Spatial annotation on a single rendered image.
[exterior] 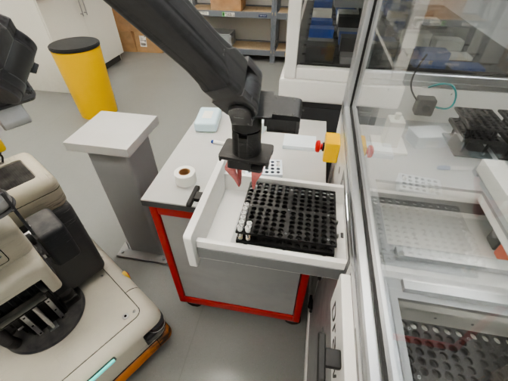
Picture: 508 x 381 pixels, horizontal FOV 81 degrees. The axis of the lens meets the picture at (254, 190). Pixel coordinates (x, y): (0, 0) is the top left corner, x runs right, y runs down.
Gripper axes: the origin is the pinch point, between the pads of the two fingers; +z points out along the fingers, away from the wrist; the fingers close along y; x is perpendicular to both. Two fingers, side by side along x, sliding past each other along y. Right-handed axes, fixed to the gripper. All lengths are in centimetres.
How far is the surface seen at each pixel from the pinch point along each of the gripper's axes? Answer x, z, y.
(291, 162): -39.0, 22.7, -6.8
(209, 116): -58, 19, 32
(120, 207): -35, 63, 74
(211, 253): 12.3, 11.5, 5.1
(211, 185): -2.7, 5.3, 9.8
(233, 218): -1.3, 14.3, 3.9
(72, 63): -164, 52, 194
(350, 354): 29.1, 3.7, -23.5
